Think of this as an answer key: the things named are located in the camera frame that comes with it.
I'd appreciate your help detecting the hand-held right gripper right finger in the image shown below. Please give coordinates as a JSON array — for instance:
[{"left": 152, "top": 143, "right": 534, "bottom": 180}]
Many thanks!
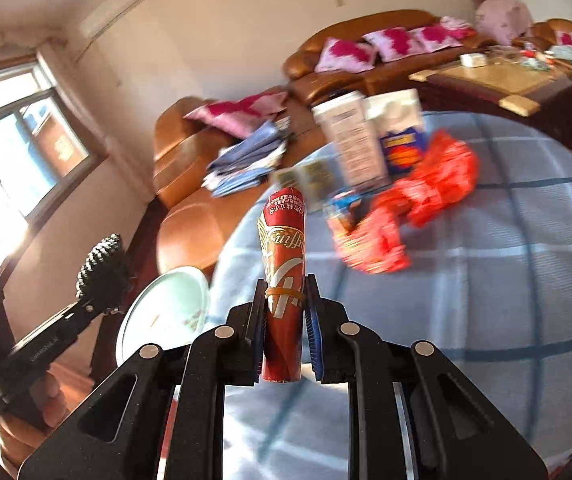
[{"left": 303, "top": 274, "right": 550, "bottom": 480}]

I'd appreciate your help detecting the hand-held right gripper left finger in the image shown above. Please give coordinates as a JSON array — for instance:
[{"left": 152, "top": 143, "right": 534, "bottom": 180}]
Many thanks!
[{"left": 20, "top": 278, "right": 269, "bottom": 480}]

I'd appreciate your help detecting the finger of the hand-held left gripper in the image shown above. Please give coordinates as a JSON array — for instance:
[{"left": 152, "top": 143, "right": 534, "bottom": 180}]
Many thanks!
[{"left": 76, "top": 232, "right": 134, "bottom": 312}]

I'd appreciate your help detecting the light green cartoon bin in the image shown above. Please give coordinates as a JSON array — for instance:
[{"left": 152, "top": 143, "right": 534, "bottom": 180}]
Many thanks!
[{"left": 116, "top": 266, "right": 211, "bottom": 361}]

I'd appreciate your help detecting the red snack wrapper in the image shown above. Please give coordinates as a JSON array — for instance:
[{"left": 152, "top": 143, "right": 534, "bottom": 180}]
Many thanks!
[{"left": 257, "top": 186, "right": 309, "bottom": 383}]

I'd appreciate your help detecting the person's left hand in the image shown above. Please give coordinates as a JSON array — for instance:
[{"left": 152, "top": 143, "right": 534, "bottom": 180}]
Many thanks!
[{"left": 0, "top": 374, "right": 74, "bottom": 462}]

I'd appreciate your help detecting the brown leather chaise sofa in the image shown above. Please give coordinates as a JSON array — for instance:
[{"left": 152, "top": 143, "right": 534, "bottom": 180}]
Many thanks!
[{"left": 152, "top": 91, "right": 327, "bottom": 281}]

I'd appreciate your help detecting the window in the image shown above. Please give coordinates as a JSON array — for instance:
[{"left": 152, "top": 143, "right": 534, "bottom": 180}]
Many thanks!
[{"left": 0, "top": 42, "right": 109, "bottom": 241}]

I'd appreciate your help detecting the blue orange snack packet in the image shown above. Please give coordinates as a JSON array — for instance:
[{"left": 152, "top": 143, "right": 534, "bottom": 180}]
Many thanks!
[{"left": 325, "top": 189, "right": 369, "bottom": 233}]

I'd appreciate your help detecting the blue plaid tablecloth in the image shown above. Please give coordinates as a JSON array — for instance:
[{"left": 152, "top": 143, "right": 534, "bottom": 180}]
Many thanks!
[{"left": 206, "top": 110, "right": 572, "bottom": 480}]

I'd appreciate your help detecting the yellowish dotted flat sheet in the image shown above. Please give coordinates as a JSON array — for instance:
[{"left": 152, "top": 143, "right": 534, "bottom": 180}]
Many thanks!
[{"left": 271, "top": 157, "right": 337, "bottom": 211}]

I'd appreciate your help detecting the folded blue plaid cloth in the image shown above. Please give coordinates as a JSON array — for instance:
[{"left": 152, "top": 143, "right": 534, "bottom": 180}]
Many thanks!
[{"left": 206, "top": 120, "right": 289, "bottom": 198}]

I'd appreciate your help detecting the tall blue white carton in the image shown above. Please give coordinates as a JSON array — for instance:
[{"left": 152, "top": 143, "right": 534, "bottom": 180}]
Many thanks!
[{"left": 312, "top": 91, "right": 391, "bottom": 193}]

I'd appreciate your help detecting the red plastic bag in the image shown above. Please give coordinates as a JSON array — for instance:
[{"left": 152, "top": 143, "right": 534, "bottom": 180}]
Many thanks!
[{"left": 333, "top": 130, "right": 481, "bottom": 275}]

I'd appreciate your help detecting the white yellow snack bag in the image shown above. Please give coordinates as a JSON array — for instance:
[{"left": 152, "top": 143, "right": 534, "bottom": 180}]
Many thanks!
[{"left": 363, "top": 89, "right": 427, "bottom": 176}]

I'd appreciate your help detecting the beige curtain valance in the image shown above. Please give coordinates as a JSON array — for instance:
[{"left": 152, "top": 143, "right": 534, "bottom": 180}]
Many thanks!
[{"left": 0, "top": 29, "right": 66, "bottom": 63}]

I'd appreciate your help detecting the white air conditioner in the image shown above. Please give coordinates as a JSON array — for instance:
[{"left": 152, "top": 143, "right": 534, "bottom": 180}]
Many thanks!
[{"left": 78, "top": 0, "right": 159, "bottom": 41}]

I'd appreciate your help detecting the brown leather long sofa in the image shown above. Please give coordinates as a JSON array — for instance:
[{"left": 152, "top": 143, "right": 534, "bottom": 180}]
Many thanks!
[{"left": 283, "top": 9, "right": 482, "bottom": 107}]

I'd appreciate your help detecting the cluttered coffee table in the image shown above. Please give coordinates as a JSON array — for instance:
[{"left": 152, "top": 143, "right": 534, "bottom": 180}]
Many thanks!
[{"left": 408, "top": 52, "right": 572, "bottom": 146}]

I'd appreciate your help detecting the pink patterned cloth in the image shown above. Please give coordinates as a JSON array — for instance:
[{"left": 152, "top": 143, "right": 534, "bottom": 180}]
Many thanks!
[{"left": 438, "top": 16, "right": 477, "bottom": 41}]

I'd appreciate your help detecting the pink draped cloth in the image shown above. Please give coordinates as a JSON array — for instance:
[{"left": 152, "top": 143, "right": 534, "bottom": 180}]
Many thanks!
[{"left": 475, "top": 0, "right": 534, "bottom": 46}]

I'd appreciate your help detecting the brown leather armchair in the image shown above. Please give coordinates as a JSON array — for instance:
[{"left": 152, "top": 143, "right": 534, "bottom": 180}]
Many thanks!
[{"left": 511, "top": 17, "right": 572, "bottom": 111}]

